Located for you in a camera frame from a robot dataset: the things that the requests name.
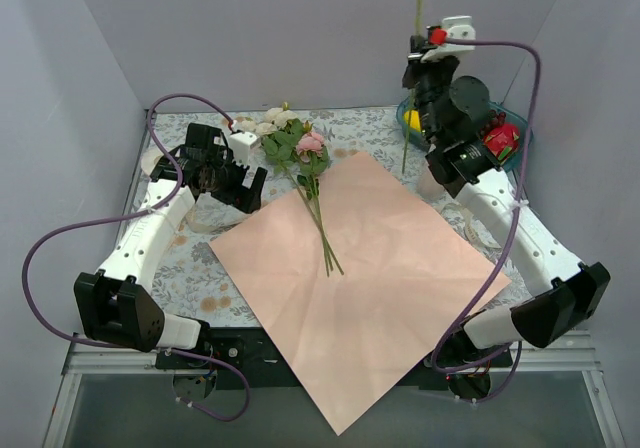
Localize cream ribbon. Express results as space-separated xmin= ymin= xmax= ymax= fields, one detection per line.
xmin=186 ymin=195 xmax=246 ymax=234

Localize pink twin-bloom flower stem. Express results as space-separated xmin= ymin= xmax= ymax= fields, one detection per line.
xmin=401 ymin=0 xmax=426 ymax=174

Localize pink wrapping paper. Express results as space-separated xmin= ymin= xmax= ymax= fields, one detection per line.
xmin=211 ymin=152 xmax=508 ymax=433

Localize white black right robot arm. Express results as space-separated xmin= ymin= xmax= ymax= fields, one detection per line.
xmin=402 ymin=26 xmax=611 ymax=373

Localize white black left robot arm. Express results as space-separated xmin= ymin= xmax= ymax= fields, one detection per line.
xmin=74 ymin=123 xmax=267 ymax=368

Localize white ribbed vase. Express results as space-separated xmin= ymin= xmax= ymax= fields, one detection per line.
xmin=416 ymin=169 xmax=444 ymax=202

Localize yellow mango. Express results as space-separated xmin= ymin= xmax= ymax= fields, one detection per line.
xmin=402 ymin=110 xmax=421 ymax=132

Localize dark purple grapes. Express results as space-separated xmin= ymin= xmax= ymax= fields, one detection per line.
xmin=480 ymin=110 xmax=506 ymax=137

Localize pink dragon fruit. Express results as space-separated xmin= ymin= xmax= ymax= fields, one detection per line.
xmin=483 ymin=123 xmax=520 ymax=164

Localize teal plastic fruit basket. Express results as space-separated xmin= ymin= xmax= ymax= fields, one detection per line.
xmin=396 ymin=98 xmax=527 ymax=172

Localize white flower stem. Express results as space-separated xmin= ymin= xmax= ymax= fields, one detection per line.
xmin=254 ymin=100 xmax=334 ymax=278

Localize single pink flower stem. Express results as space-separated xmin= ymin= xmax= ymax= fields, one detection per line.
xmin=295 ymin=131 xmax=344 ymax=276

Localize floral patterned table mat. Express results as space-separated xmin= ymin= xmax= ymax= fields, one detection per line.
xmin=99 ymin=107 xmax=561 ymax=329

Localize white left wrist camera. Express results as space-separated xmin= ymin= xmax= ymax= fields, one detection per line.
xmin=228 ymin=131 xmax=260 ymax=166

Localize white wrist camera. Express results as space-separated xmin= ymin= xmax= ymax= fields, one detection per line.
xmin=421 ymin=16 xmax=476 ymax=63
xmin=228 ymin=131 xmax=260 ymax=166

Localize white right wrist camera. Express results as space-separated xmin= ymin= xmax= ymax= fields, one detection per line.
xmin=421 ymin=16 xmax=476 ymax=63

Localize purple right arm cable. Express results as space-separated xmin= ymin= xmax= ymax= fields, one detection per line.
xmin=430 ymin=37 xmax=544 ymax=404

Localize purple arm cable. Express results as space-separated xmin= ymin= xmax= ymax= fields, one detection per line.
xmin=20 ymin=92 xmax=251 ymax=422
xmin=430 ymin=37 xmax=544 ymax=404

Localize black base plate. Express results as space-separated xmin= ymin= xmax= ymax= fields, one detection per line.
xmin=87 ymin=317 xmax=576 ymax=392

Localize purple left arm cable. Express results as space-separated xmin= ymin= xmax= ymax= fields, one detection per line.
xmin=20 ymin=92 xmax=251 ymax=422

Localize aluminium frame rail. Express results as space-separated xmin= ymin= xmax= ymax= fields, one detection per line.
xmin=48 ymin=331 xmax=624 ymax=447

